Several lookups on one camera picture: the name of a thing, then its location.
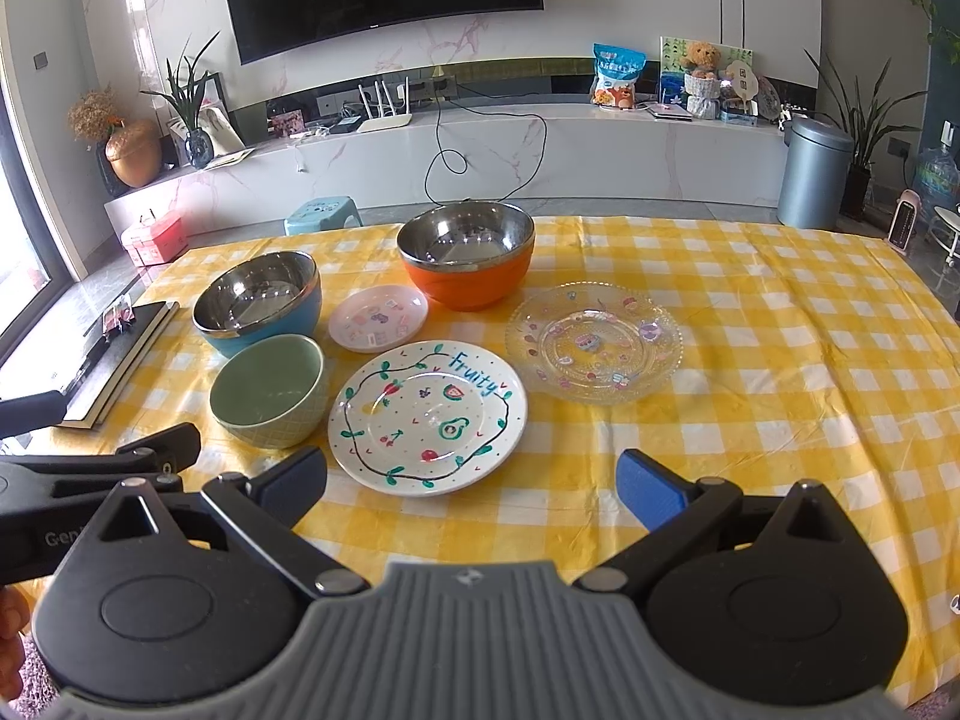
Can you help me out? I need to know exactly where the green ceramic bowl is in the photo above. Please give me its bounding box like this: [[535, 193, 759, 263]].
[[208, 333, 329, 449]]

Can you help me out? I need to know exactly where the white fruity ceramic plate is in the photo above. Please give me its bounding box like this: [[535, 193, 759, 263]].
[[327, 340, 527, 497]]

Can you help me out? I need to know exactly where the clear glass patterned plate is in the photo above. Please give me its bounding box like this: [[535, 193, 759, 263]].
[[505, 281, 683, 406]]

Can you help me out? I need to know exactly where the blue steel bowl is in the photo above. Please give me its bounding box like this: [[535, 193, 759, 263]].
[[192, 250, 322, 358]]

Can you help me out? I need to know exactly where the small pink plate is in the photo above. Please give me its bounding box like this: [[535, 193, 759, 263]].
[[327, 284, 430, 353]]

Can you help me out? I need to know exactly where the orange steel bowl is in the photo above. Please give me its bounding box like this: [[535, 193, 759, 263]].
[[395, 200, 535, 312]]

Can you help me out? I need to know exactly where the person's left hand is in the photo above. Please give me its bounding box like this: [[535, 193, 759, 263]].
[[0, 587, 29, 700]]

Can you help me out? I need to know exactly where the black notebook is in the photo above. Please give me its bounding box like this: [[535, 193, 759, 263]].
[[59, 301, 179, 431]]

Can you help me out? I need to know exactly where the yellow checkered tablecloth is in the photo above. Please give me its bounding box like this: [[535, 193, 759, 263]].
[[29, 216, 958, 704]]

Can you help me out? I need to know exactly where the pink storage box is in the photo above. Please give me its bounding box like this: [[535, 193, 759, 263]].
[[121, 211, 187, 268]]

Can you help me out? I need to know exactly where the teal plastic stool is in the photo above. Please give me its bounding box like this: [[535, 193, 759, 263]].
[[283, 195, 363, 236]]

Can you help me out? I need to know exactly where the pink small heater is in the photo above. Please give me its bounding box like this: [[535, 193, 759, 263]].
[[885, 188, 921, 255]]

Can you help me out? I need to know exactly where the copper round vase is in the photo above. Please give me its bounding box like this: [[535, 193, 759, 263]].
[[104, 119, 161, 188]]

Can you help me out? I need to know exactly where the grey metal trash bin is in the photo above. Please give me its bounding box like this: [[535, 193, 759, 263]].
[[778, 117, 854, 231]]

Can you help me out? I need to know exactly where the white canvas bag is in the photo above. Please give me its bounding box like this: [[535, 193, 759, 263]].
[[199, 104, 245, 156]]

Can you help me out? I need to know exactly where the white round side table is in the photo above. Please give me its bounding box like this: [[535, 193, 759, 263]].
[[926, 206, 960, 266]]

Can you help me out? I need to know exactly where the white marble tv console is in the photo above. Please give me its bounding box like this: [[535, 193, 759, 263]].
[[106, 103, 788, 234]]

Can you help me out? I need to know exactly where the white wifi router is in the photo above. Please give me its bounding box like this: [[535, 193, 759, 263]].
[[358, 80, 412, 133]]

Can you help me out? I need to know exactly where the blue water jug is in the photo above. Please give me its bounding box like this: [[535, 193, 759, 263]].
[[911, 121, 960, 223]]

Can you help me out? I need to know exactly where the green plant in glass vase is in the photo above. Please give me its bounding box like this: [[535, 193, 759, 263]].
[[143, 32, 218, 169]]

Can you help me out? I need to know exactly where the teddy bear bouquet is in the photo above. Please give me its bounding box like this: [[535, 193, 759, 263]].
[[683, 41, 721, 121]]

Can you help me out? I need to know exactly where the potted plant right corner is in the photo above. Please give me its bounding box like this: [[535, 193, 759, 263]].
[[804, 50, 928, 221]]

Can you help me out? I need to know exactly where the blue snack bag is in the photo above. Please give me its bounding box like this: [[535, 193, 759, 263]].
[[590, 44, 647, 110]]

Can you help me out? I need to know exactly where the green picture card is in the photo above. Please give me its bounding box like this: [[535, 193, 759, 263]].
[[658, 36, 754, 104]]

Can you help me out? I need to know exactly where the black power cable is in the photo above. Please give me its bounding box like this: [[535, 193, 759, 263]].
[[423, 81, 550, 205]]

